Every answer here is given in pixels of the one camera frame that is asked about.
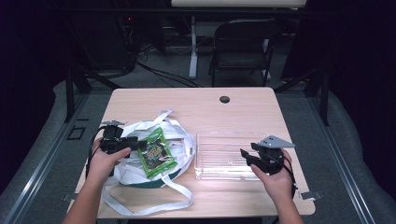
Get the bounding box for white tote bag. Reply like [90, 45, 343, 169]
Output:
[101, 108, 197, 217]

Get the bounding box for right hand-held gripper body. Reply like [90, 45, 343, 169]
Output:
[251, 134, 295, 175]

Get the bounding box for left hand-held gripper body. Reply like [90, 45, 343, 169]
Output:
[99, 119, 140, 156]

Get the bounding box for person's left hand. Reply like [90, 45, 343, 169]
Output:
[88, 138, 132, 185]

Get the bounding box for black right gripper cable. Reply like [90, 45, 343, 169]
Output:
[270, 151, 299, 224]

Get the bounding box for white background desk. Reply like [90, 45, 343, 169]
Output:
[170, 0, 308, 79]

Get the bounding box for person's right hand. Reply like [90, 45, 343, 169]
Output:
[249, 148, 296, 203]

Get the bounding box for black metal stand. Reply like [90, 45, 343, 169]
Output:
[273, 66, 332, 127]
[63, 61, 123, 124]

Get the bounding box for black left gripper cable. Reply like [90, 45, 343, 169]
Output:
[85, 125, 108, 180]

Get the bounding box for green snack packet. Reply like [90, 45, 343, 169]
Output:
[136, 126, 178, 180]

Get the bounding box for clear plastic container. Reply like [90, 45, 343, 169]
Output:
[193, 130, 266, 182]

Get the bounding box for black floor cables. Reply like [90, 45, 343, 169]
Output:
[135, 60, 204, 89]

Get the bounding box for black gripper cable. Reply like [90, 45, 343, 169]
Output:
[85, 125, 108, 180]
[270, 151, 299, 224]

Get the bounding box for aluminium floor rail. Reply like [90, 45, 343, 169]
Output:
[305, 92, 378, 224]
[2, 92, 91, 224]

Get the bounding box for black folding chair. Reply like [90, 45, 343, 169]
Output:
[208, 18, 283, 89]

